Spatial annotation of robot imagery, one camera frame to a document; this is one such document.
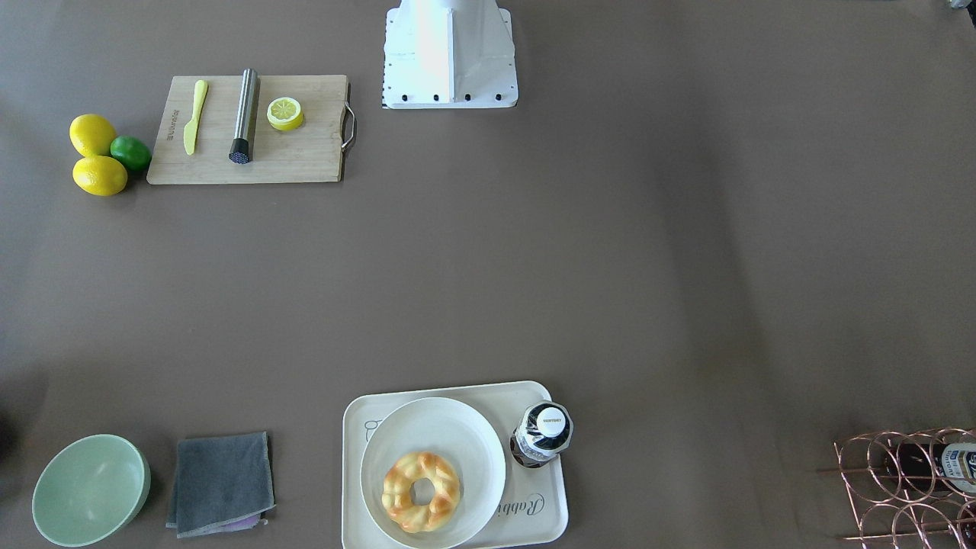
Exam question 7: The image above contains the white round plate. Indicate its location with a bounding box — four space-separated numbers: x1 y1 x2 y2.
357 397 508 548

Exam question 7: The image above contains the glazed twisted donut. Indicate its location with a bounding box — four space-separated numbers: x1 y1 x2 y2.
381 451 461 534

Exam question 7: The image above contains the cream rabbit tray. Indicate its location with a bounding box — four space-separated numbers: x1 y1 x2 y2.
341 380 569 548

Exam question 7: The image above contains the dark sauce bottle white cap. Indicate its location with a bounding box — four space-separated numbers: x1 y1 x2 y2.
509 400 574 468

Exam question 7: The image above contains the wooden cutting board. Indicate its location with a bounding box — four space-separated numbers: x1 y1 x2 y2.
146 74 349 185

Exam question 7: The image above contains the half lemon slice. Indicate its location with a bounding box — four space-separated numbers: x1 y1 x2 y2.
266 97 304 131

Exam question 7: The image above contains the steel cylinder muddler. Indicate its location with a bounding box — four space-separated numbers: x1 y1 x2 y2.
229 67 259 165

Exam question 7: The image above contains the yellow plastic knife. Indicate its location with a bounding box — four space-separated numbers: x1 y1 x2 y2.
182 79 209 156

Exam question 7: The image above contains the grey folded cloth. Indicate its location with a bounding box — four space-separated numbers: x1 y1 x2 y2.
166 432 276 538

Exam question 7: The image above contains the green lime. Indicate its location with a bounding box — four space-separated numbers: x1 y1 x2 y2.
109 135 153 172

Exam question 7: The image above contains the yellow lemon near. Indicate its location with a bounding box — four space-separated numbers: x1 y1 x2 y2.
72 156 129 197

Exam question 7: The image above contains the yellow lemon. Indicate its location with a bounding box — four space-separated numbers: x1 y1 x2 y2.
72 156 129 197
69 114 117 157

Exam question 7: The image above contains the yellow lemon far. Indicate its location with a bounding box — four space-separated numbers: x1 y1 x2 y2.
69 114 117 157

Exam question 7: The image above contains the mint green bowl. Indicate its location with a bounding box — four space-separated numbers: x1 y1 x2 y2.
31 434 151 547

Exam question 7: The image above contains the bottle lying in rack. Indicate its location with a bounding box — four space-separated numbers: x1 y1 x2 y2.
883 442 975 496

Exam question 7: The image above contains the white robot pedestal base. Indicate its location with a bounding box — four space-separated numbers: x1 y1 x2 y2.
381 1 519 109

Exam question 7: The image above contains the copper wire bottle rack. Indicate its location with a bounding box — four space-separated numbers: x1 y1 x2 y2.
826 427 975 548

